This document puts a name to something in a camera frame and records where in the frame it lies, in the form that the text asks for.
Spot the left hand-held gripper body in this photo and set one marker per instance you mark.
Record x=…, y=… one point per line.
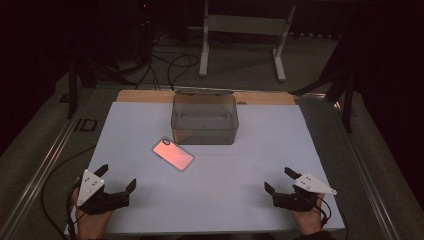
x=90, y=188

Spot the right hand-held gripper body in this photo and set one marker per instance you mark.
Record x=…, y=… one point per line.
x=296, y=200

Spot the pink phone case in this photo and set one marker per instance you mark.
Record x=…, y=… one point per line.
x=173, y=154

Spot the transparent plastic box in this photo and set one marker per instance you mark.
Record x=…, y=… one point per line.
x=204, y=133

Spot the person's right hand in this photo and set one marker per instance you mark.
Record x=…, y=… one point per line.
x=308, y=220

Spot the person's left hand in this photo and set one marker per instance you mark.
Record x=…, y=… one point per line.
x=90, y=225

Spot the white table sheet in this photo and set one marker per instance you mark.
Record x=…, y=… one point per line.
x=216, y=195

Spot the black stand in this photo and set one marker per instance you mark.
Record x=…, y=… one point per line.
x=72, y=95
x=348, y=106

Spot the wooden board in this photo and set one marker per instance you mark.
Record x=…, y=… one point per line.
x=143, y=96

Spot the white metal stand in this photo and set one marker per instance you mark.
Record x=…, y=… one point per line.
x=246, y=25

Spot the aluminium frame rail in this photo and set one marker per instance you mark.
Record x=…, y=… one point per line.
x=370, y=187
x=40, y=174

